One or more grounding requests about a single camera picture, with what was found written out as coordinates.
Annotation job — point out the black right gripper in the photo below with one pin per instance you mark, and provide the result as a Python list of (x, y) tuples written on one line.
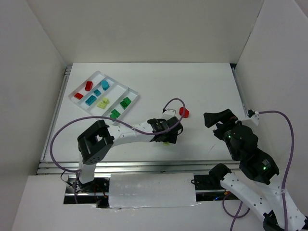
[(222, 125)]

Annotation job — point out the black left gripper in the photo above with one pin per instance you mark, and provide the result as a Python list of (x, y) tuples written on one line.
[(173, 132)]

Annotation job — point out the red rounded lego block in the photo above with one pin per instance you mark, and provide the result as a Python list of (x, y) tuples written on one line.
[(184, 112)]

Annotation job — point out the small dark green lego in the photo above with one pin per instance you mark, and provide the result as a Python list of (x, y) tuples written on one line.
[(125, 102)]

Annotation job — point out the green lego plate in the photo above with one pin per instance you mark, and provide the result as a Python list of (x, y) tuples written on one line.
[(115, 114)]

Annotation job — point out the yellow stack lego brick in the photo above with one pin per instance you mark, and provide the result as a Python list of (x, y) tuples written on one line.
[(105, 100)]

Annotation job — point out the pale yellow lego brick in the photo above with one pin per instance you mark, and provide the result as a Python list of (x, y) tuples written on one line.
[(102, 105)]

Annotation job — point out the blue stack lego brick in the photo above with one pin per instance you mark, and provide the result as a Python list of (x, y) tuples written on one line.
[(89, 101)]

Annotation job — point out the red stack lego brick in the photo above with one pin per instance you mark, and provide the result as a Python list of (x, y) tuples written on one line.
[(78, 96)]

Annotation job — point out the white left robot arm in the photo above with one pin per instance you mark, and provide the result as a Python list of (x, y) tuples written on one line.
[(99, 138)]

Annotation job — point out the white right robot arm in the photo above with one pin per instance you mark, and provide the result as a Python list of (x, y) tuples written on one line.
[(275, 207)]

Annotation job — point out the silver foil tape sheet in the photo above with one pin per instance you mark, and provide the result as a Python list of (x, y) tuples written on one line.
[(151, 190)]

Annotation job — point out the white divided sorting tray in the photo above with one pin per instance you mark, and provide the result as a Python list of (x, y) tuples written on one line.
[(116, 93)]

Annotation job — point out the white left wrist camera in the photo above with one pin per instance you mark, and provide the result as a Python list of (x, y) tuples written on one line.
[(168, 114)]

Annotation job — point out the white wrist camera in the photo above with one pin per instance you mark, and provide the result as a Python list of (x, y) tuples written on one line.
[(251, 119), (168, 114)]

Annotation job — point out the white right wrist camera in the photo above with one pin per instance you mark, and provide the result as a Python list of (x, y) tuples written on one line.
[(251, 119)]

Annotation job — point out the aluminium front rail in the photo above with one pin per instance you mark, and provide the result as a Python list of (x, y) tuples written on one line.
[(148, 166)]

